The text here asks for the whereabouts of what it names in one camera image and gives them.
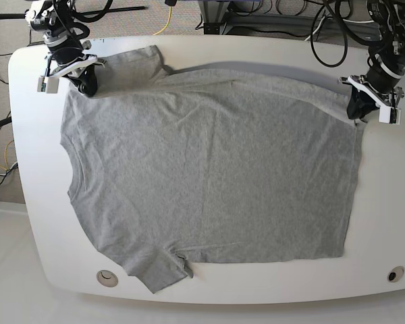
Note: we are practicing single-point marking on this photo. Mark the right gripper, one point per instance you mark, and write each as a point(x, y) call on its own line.
point(68, 58)

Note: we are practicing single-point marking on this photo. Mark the right table grommet hole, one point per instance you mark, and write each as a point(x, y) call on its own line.
point(396, 274)

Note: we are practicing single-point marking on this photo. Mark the grey T-shirt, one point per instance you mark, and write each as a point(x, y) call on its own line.
point(208, 166)

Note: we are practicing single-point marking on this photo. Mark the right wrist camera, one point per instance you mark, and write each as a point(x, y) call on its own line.
point(48, 85)

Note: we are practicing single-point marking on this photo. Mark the table grommet hole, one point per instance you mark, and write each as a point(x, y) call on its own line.
point(396, 274)
point(107, 278)

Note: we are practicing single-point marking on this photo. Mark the black tripod stand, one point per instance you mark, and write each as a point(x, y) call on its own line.
point(6, 15)

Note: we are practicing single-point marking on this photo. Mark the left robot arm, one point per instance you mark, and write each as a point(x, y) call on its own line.
point(390, 49)

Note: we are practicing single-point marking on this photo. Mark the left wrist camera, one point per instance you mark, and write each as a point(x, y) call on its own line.
point(389, 115)

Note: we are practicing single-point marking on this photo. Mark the grey aluminium frame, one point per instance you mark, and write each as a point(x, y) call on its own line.
point(219, 18)

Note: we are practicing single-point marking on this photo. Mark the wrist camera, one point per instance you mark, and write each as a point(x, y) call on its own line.
point(389, 115)
point(48, 85)

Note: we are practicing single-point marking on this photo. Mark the left table grommet hole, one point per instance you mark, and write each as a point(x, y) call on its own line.
point(107, 278)

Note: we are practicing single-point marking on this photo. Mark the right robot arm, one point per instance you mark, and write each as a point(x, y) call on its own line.
point(68, 55)

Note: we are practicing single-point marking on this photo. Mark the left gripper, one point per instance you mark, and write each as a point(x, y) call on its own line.
point(377, 88)

